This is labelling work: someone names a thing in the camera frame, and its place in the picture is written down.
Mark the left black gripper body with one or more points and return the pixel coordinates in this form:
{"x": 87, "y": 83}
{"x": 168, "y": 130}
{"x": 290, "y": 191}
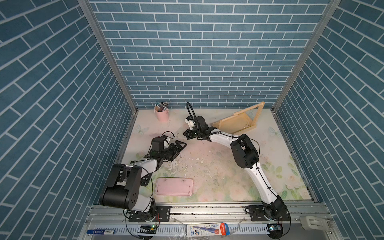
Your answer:
{"x": 167, "y": 153}

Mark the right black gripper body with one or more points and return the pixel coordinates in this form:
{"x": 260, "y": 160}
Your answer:
{"x": 194, "y": 134}

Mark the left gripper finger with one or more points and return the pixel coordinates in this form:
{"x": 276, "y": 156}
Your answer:
{"x": 173, "y": 154}
{"x": 180, "y": 145}

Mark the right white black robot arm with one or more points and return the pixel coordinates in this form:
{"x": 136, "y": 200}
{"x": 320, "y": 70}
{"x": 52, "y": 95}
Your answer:
{"x": 246, "y": 157}

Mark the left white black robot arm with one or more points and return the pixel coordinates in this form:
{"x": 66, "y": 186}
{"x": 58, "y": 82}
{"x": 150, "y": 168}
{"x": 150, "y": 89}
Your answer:
{"x": 122, "y": 187}

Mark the wooden jewelry display stand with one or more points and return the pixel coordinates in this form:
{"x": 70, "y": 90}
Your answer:
{"x": 241, "y": 121}

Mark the pink pen holder cup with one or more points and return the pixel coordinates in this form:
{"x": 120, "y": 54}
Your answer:
{"x": 161, "y": 115}

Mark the pink plastic tray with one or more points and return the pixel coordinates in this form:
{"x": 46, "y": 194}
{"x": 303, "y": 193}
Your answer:
{"x": 174, "y": 186}

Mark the black calculator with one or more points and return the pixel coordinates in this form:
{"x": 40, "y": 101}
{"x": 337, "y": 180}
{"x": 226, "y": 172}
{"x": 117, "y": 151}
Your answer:
{"x": 145, "y": 180}

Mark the pens in cup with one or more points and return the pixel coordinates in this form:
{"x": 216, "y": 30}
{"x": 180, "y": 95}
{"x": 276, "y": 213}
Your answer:
{"x": 161, "y": 106}

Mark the toothpaste box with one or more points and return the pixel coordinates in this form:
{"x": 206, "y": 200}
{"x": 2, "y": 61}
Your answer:
{"x": 204, "y": 230}

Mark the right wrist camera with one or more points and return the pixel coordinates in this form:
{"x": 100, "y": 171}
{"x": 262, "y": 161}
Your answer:
{"x": 190, "y": 121}

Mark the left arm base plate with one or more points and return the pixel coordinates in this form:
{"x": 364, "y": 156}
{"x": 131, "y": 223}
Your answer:
{"x": 158, "y": 213}

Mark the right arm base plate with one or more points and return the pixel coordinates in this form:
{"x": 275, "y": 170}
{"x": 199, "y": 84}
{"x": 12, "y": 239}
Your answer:
{"x": 259, "y": 213}

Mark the white plastic bracket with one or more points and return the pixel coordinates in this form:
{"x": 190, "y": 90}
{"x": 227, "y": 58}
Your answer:
{"x": 314, "y": 223}

